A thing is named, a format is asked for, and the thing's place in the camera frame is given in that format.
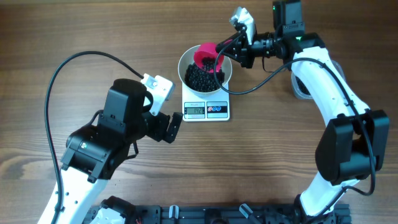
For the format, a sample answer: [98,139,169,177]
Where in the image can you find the pink measuring scoop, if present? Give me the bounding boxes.
[193,42,233,74]

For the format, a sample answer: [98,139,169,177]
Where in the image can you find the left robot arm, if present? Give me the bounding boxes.
[39,75,183,223]

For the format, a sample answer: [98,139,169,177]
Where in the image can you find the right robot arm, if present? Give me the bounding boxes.
[216,1,389,223]

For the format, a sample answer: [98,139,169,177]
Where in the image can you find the white digital kitchen scale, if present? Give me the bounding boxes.
[182,84,230,122]

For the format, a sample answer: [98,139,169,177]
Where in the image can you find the white round bowl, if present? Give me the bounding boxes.
[177,45,232,89]

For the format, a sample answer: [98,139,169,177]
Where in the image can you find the black beans in bowl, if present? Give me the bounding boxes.
[185,57,220,92]

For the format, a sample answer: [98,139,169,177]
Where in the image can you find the clear plastic bean container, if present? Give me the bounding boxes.
[291,60,346,100]

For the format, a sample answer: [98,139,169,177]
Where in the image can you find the left black camera cable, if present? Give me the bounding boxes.
[44,50,146,224]

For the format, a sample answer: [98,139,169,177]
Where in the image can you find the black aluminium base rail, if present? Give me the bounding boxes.
[83,196,352,224]

